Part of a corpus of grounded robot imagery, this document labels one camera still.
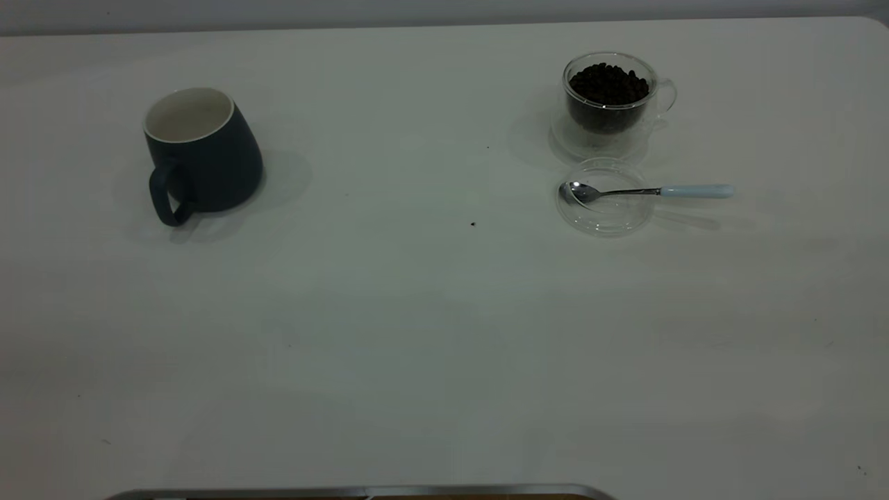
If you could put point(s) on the dark grey-blue ceramic mug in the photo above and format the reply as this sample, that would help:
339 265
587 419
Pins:
215 167

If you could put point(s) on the clear round glass lid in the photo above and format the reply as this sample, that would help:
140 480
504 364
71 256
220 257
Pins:
604 219

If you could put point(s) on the coffee beans pile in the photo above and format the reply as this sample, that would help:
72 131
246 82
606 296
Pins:
608 90

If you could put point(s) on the clear double-wall glass cup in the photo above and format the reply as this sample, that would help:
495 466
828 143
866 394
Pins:
590 142

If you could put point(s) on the silver metal frame bar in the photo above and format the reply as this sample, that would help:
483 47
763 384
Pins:
347 492

